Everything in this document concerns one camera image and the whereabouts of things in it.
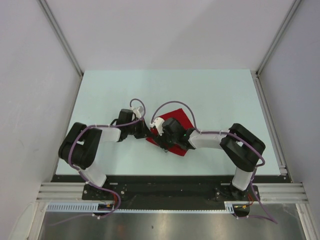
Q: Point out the aluminium front rail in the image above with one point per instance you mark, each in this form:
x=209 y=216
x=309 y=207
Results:
x=270 y=193

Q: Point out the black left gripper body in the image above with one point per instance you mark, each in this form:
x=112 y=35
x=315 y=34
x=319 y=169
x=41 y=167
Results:
x=137 y=130

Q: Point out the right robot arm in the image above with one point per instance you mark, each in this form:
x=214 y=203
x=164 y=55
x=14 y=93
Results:
x=242 y=147

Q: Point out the red cloth napkin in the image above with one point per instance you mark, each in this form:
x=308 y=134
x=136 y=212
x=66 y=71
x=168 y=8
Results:
x=182 y=120

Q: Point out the aluminium frame post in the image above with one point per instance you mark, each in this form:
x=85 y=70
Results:
x=279 y=35
x=49 y=15

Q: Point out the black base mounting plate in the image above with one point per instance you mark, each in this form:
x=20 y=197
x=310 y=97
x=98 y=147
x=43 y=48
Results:
x=215 y=188

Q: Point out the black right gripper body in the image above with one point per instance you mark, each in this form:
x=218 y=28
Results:
x=169 y=140

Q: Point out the left aluminium frame post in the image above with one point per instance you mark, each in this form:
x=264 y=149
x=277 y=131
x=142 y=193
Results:
x=49 y=15

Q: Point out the right aluminium frame post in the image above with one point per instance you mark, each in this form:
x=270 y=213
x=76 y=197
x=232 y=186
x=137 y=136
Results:
x=279 y=35

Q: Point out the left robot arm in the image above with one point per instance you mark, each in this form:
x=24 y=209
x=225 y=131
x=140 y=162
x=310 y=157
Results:
x=80 y=146

